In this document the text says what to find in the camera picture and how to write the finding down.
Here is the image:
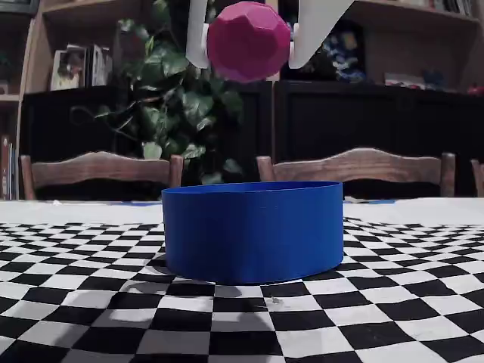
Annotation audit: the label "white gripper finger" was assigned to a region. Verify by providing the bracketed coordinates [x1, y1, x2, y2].
[287, 0, 355, 70]

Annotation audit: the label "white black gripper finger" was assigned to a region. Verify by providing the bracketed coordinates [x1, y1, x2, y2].
[185, 0, 211, 69]

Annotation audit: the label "pink faceted ball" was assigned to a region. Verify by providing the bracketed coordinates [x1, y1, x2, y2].
[206, 1, 293, 83]

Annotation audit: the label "colourful flat box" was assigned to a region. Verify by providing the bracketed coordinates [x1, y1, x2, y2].
[383, 70, 449, 91]

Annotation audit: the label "blue round box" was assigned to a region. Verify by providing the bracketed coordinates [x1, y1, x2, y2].
[161, 181, 344, 285]

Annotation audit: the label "starry night picture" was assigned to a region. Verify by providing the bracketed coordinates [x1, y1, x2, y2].
[319, 22, 370, 83]

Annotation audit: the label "green ivy plant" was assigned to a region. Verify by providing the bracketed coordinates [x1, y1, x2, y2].
[70, 0, 245, 186]

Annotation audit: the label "wooden bookshelf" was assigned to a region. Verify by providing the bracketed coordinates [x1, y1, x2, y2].
[22, 0, 484, 95]
[0, 0, 39, 201]

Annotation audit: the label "black cabinet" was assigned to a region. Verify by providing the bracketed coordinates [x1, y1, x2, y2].
[20, 81, 273, 201]
[272, 79, 484, 198]

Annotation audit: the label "wooden chair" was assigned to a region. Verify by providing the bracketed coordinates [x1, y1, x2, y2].
[19, 150, 185, 201]
[470, 158, 484, 198]
[256, 147, 457, 200]

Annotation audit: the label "red spine books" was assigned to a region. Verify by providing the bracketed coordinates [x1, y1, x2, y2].
[0, 134, 20, 200]

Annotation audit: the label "black white checkered mat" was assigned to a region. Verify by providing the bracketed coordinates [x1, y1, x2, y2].
[0, 197, 484, 363]

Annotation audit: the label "photo frame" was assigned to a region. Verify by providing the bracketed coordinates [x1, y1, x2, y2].
[50, 47, 87, 92]
[85, 43, 114, 87]

